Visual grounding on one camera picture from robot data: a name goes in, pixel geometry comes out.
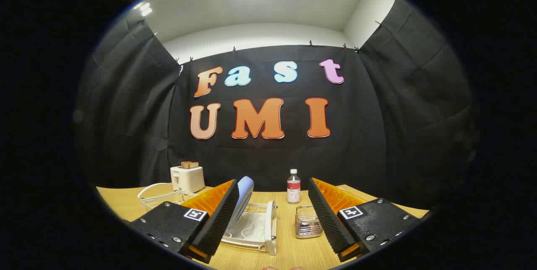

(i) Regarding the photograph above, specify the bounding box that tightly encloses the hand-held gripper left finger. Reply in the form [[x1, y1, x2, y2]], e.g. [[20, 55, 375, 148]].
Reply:
[[126, 179, 240, 264]]

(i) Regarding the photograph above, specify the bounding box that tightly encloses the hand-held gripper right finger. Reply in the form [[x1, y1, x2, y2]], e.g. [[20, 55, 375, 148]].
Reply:
[[308, 177, 422, 262]]

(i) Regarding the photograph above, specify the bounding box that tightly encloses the metal wire basket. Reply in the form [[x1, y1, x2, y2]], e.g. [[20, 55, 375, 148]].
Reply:
[[295, 205, 323, 239]]

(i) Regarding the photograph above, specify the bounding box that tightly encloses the white wire dish rack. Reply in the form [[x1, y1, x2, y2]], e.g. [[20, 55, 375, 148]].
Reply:
[[138, 182, 278, 256]]

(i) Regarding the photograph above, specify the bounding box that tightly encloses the light blue plate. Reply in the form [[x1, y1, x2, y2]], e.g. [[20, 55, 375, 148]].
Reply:
[[229, 176, 255, 228]]

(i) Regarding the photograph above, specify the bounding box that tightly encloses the clear bottle with red label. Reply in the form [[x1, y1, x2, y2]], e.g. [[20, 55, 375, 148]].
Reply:
[[287, 169, 301, 204]]

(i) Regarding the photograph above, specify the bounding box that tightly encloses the white toaster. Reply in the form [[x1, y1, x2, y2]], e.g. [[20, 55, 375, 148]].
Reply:
[[170, 165, 206, 194]]

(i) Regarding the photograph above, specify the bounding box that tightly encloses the black backdrop cloth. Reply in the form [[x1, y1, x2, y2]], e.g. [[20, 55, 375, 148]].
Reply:
[[76, 0, 479, 210]]

